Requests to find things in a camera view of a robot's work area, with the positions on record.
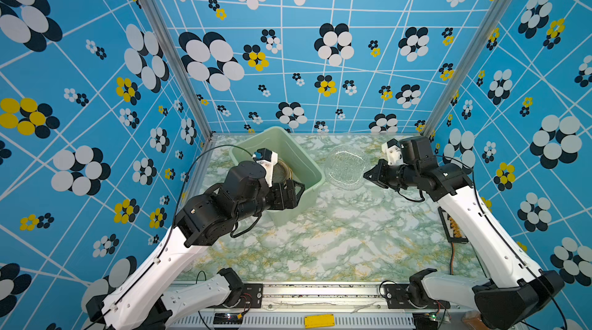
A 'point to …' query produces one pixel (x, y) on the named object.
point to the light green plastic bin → (277, 143)
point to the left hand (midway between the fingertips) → (298, 185)
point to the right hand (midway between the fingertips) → (366, 173)
